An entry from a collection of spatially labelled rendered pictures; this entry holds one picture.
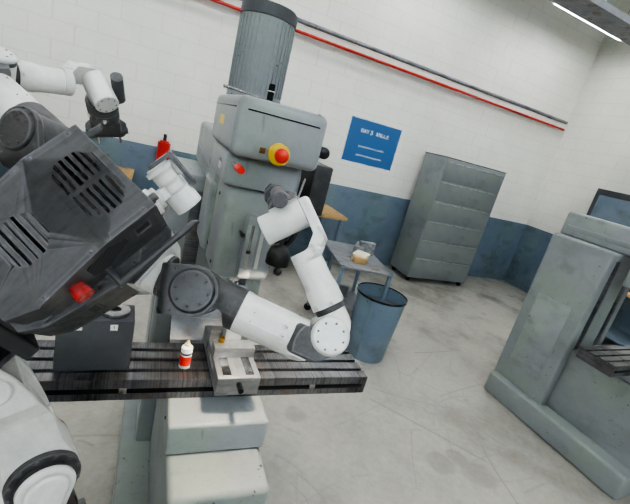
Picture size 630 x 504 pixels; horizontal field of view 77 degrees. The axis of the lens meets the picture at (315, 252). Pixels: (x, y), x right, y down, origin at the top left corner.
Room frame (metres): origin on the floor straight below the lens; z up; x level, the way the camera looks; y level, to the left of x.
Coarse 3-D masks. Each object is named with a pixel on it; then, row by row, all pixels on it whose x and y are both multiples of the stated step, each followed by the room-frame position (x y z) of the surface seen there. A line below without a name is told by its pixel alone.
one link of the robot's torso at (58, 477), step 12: (48, 468) 0.63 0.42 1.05; (60, 468) 0.64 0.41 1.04; (72, 468) 0.67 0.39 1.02; (36, 480) 0.61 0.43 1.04; (48, 480) 0.62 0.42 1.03; (60, 480) 0.64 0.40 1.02; (72, 480) 0.66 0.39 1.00; (0, 492) 0.66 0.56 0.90; (24, 492) 0.60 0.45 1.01; (36, 492) 0.60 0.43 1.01; (48, 492) 0.62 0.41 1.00; (60, 492) 0.64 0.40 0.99
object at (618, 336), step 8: (120, 168) 4.66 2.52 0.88; (128, 168) 4.79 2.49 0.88; (128, 176) 4.35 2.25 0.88; (328, 208) 5.68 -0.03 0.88; (320, 216) 5.14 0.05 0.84; (328, 216) 5.19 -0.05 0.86; (336, 216) 5.24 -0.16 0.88; (344, 216) 5.38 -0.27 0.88; (336, 232) 5.32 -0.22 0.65; (336, 240) 5.30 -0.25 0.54; (288, 248) 5.38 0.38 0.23; (296, 248) 5.48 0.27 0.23; (304, 248) 5.59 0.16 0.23; (328, 264) 5.30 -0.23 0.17; (616, 328) 5.68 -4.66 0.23; (608, 336) 5.19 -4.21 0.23; (616, 336) 5.28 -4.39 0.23; (624, 336) 5.38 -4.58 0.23; (624, 344) 5.02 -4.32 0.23
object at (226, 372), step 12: (204, 336) 1.41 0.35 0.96; (216, 336) 1.34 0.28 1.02; (216, 360) 1.22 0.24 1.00; (228, 360) 1.24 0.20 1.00; (240, 360) 1.26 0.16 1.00; (252, 360) 1.27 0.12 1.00; (216, 372) 1.15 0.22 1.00; (228, 372) 1.17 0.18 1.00; (240, 372) 1.19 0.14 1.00; (252, 372) 1.20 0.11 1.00; (216, 384) 1.13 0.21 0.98; (228, 384) 1.14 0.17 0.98; (252, 384) 1.18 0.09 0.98
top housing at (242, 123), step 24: (240, 96) 1.09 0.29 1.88; (216, 120) 1.41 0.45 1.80; (240, 120) 1.08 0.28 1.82; (264, 120) 1.10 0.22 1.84; (288, 120) 1.13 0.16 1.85; (312, 120) 1.16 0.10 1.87; (240, 144) 1.08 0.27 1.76; (264, 144) 1.10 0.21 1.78; (288, 144) 1.13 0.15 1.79; (312, 144) 1.16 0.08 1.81; (312, 168) 1.17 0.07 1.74
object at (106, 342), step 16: (96, 320) 1.09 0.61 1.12; (112, 320) 1.11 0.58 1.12; (128, 320) 1.14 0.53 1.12; (64, 336) 1.05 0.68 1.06; (80, 336) 1.07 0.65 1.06; (96, 336) 1.09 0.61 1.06; (112, 336) 1.11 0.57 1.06; (128, 336) 1.13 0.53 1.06; (64, 352) 1.05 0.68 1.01; (80, 352) 1.07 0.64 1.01; (96, 352) 1.09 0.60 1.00; (112, 352) 1.11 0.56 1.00; (128, 352) 1.14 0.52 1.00; (64, 368) 1.05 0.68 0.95; (80, 368) 1.07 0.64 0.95; (96, 368) 1.09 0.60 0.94; (112, 368) 1.12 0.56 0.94; (128, 368) 1.14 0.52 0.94
